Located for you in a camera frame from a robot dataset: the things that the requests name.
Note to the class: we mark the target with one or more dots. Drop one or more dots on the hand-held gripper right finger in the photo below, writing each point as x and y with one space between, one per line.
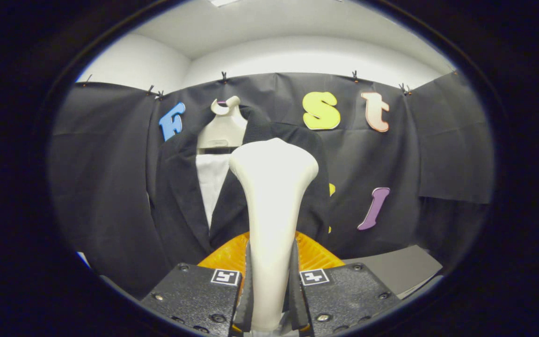
344 295

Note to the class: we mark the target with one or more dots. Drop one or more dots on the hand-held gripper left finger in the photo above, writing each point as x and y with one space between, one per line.
194 295

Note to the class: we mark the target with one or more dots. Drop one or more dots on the black suit jacket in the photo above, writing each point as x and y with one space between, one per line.
180 196

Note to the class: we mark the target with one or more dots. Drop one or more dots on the white garment steamer head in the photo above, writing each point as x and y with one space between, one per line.
272 196

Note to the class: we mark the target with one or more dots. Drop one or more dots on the white steamer ironing board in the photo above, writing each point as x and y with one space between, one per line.
211 182

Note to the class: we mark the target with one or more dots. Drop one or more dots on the cream steamer hanger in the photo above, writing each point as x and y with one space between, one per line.
225 131

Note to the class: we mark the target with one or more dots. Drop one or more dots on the beige cabinet with dark top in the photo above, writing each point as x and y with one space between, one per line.
391 269

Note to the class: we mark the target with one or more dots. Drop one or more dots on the black backdrop cloth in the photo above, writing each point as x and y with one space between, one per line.
101 187

